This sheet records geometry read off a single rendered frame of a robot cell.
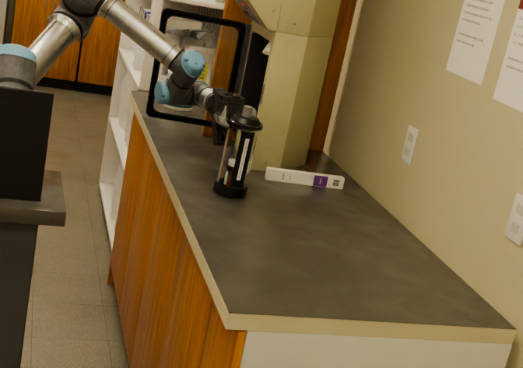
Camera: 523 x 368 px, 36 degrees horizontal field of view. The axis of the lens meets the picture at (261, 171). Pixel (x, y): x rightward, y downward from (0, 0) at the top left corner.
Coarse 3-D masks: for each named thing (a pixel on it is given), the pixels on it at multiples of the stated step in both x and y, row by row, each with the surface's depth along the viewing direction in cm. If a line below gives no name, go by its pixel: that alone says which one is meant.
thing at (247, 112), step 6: (246, 108) 230; (252, 108) 231; (234, 114) 231; (240, 114) 233; (246, 114) 231; (234, 120) 230; (240, 120) 229; (246, 120) 229; (252, 120) 230; (258, 120) 232
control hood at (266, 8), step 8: (248, 0) 251; (256, 0) 250; (264, 0) 251; (272, 0) 252; (280, 0) 253; (240, 8) 280; (256, 8) 251; (264, 8) 252; (272, 8) 253; (280, 8) 254; (256, 16) 259; (264, 16) 253; (272, 16) 253; (264, 24) 255; (272, 24) 254
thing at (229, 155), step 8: (232, 120) 230; (232, 128) 230; (240, 128) 228; (232, 136) 231; (256, 136) 232; (224, 144) 234; (232, 144) 231; (224, 152) 233; (232, 152) 231; (224, 160) 233; (232, 160) 232; (224, 168) 234; (232, 168) 232; (248, 168) 235; (224, 176) 234; (248, 176) 237; (224, 184) 234
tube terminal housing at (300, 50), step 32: (288, 0) 253; (320, 0) 258; (256, 32) 277; (288, 32) 256; (320, 32) 265; (288, 64) 260; (320, 64) 273; (288, 96) 264; (288, 128) 267; (256, 160) 268; (288, 160) 275
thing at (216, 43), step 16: (176, 16) 281; (176, 32) 282; (192, 32) 283; (208, 32) 283; (224, 32) 284; (192, 48) 285; (208, 48) 285; (224, 48) 286; (160, 64) 285; (208, 64) 287; (224, 64) 287; (160, 80) 287; (208, 80) 288; (224, 80) 289; (176, 112) 291; (192, 112) 291
